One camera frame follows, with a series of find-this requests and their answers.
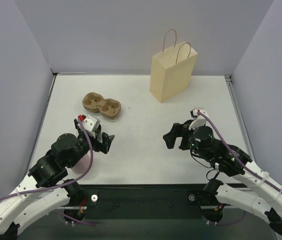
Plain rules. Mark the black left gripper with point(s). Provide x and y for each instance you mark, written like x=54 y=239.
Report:
x=98 y=142

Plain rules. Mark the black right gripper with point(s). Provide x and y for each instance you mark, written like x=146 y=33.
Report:
x=181 y=136

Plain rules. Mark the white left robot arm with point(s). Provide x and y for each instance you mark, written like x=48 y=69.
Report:
x=45 y=187

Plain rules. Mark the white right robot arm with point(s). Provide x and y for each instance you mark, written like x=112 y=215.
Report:
x=206 y=142

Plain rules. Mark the pink straw holder cup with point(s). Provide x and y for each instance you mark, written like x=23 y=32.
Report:
x=82 y=165

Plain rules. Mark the brown cardboard cup carrier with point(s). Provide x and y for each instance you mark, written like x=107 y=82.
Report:
x=96 y=103

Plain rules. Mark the beige paper bag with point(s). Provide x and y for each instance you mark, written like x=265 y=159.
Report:
x=171 y=70

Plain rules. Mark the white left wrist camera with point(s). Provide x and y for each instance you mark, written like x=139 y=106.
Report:
x=91 y=125

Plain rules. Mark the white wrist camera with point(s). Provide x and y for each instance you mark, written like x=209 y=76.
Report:
x=91 y=125
x=197 y=119

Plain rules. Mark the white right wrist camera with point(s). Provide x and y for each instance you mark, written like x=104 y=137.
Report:
x=197 y=119

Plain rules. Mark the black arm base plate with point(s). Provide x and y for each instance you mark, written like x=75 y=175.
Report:
x=141 y=202

